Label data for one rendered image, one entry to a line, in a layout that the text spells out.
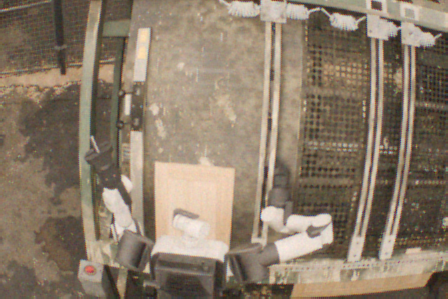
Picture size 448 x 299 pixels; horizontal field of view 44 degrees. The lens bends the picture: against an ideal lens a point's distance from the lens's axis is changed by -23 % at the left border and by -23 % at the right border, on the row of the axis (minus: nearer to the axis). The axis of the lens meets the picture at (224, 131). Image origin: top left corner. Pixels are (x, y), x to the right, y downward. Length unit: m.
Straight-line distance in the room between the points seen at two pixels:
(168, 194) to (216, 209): 0.20
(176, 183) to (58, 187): 1.77
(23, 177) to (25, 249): 0.69
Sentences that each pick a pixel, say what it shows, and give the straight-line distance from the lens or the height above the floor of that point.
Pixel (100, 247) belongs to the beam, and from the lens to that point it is 2.93.
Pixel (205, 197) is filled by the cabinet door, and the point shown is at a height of 1.12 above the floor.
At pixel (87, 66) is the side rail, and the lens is 2.76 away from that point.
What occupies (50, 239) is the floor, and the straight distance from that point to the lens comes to 4.13.
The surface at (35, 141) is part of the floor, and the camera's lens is 4.79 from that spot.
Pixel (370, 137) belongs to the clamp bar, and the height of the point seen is 1.40.
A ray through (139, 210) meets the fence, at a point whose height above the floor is 1.07.
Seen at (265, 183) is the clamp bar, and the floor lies 1.20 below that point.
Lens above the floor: 3.24
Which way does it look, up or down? 44 degrees down
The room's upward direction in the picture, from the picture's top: straight up
